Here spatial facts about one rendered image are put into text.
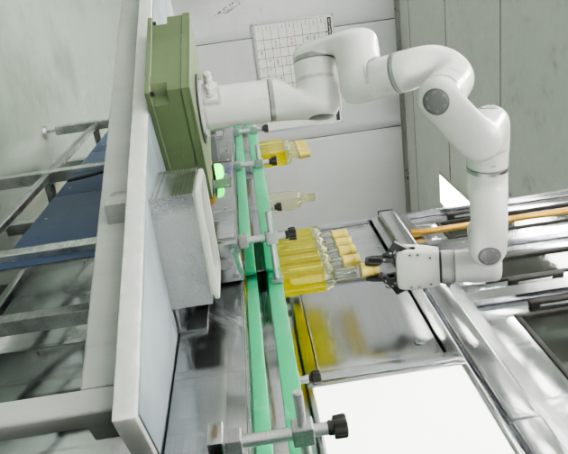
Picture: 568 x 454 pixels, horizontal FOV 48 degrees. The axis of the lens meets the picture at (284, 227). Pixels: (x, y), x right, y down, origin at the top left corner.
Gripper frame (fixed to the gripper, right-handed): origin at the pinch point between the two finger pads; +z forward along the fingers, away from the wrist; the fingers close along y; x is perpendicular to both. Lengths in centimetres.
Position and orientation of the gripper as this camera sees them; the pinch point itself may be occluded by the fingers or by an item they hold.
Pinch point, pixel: (373, 268)
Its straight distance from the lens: 153.0
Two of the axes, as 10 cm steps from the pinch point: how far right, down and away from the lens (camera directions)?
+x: -1.8, 3.9, -9.0
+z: -9.8, 0.4, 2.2
